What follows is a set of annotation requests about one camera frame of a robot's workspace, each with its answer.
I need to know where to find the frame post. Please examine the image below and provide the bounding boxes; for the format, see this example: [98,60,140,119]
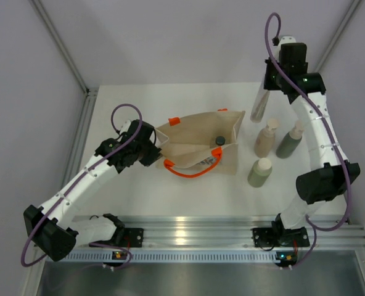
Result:
[305,1,363,72]
[30,0,89,93]

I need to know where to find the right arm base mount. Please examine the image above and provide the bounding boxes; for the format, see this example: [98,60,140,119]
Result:
[252,228,310,249]

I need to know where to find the grey-green pump bottle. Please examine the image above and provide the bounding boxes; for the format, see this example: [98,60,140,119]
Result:
[276,120,304,159]

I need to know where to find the canvas bag with orange handles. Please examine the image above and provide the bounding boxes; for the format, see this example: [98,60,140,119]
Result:
[155,109,245,178]

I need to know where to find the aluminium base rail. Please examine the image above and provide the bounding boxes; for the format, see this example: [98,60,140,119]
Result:
[119,216,365,250]

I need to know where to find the small dark-cap jar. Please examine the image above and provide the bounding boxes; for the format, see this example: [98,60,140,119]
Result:
[215,136,226,146]

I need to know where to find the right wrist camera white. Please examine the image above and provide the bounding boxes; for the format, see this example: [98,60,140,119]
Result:
[272,35,297,47]

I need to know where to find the right frame post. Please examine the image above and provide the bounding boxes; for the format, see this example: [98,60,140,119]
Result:
[305,1,363,72]

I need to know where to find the beige pump bottle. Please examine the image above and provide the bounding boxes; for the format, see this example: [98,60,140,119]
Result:
[254,118,279,158]

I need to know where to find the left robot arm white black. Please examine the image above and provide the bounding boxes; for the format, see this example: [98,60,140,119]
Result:
[23,120,161,261]

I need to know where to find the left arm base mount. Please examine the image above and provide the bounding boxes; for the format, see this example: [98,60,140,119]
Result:
[119,228,144,249]

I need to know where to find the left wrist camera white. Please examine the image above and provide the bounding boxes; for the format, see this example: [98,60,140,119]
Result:
[118,120,132,134]

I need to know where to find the light green round-cap bottle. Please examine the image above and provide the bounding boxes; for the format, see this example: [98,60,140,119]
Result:
[247,158,273,188]

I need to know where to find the left frame post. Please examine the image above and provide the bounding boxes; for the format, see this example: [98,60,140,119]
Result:
[30,0,89,93]

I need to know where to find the slotted cable duct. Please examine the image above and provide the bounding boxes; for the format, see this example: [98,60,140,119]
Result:
[62,250,285,263]

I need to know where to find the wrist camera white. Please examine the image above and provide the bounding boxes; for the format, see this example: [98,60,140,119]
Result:
[272,35,297,47]
[118,120,132,134]

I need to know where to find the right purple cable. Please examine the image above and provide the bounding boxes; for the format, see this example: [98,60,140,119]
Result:
[264,12,353,232]

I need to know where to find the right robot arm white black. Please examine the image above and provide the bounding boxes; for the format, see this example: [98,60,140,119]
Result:
[264,39,361,245]

